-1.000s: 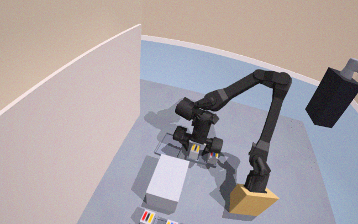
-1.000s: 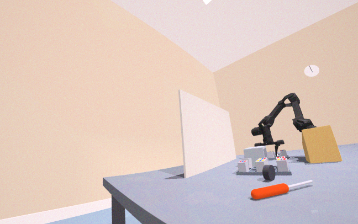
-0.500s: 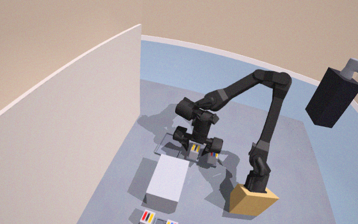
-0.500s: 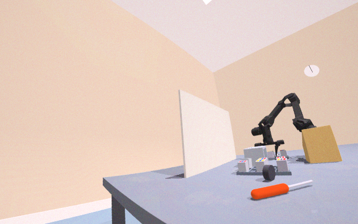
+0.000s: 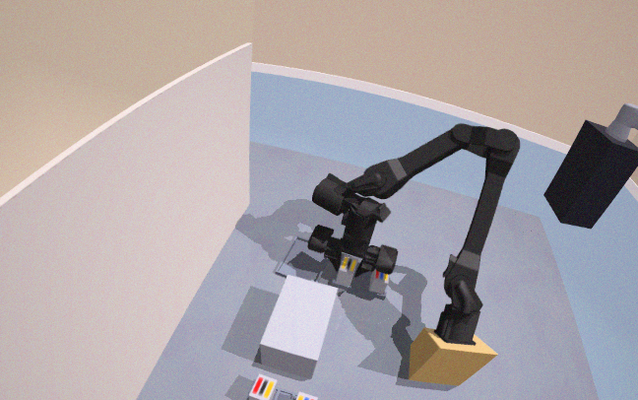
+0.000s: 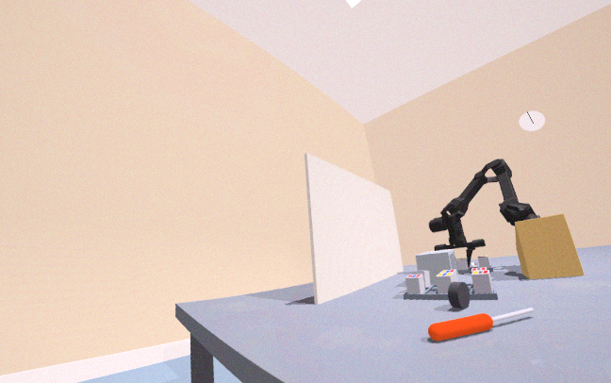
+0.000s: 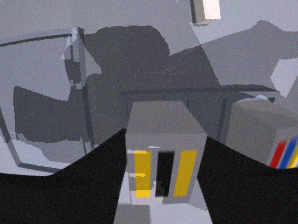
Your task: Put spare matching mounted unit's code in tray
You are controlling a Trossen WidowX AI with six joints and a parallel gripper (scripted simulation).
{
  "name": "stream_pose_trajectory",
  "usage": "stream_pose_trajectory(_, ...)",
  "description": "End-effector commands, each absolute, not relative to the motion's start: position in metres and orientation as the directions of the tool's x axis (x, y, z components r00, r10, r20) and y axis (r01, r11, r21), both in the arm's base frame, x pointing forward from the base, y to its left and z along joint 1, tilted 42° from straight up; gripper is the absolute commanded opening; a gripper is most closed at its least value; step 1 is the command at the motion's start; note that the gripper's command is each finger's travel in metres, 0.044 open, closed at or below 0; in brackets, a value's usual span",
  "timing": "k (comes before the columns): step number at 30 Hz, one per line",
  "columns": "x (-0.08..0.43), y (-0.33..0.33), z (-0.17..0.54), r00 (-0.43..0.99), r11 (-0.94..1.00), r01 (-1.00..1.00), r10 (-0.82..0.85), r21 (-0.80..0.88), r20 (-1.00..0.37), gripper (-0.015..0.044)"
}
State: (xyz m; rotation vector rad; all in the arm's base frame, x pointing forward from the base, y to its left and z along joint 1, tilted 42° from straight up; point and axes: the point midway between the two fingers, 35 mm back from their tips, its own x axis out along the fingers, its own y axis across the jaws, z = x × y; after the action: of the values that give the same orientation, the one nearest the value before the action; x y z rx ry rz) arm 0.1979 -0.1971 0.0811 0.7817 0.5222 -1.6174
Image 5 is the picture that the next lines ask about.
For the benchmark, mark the white wall panel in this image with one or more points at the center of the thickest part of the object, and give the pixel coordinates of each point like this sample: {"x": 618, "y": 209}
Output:
{"x": 104, "y": 247}

